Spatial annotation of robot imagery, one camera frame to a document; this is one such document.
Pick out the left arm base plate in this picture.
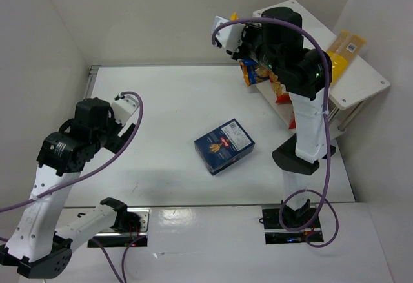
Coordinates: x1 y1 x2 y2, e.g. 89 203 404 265
94 207 150 248

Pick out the red pasta bag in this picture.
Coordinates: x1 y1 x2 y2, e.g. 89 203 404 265
288 111 296 130
269 73 292 104

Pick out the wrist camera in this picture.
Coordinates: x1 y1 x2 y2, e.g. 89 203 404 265
214 24 245 54
110 93 139 127

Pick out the blue pasta bag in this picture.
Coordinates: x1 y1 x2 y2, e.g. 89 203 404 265
239 59 272 87

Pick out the yellow spaghetti bag on shelf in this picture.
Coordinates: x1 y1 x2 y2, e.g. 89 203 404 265
327 30 366 86

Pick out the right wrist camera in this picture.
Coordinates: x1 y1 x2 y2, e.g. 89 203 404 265
214 24 245 54

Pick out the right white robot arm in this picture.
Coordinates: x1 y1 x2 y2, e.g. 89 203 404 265
237 7 332 231

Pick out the yellow spaghetti bag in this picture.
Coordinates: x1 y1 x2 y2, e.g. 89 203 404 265
327 30 366 86
230 12 239 21

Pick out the white two-tier shelf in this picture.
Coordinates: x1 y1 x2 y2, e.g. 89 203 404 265
254 0 390 144

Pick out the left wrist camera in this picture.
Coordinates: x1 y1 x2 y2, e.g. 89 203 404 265
110 93 139 127

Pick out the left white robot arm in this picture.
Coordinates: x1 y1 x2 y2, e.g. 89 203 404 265
1 92 143 279

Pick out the blue Barilla pasta box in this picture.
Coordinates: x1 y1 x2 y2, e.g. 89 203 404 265
194 119 255 175

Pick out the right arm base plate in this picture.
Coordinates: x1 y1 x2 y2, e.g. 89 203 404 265
257 204 325 245

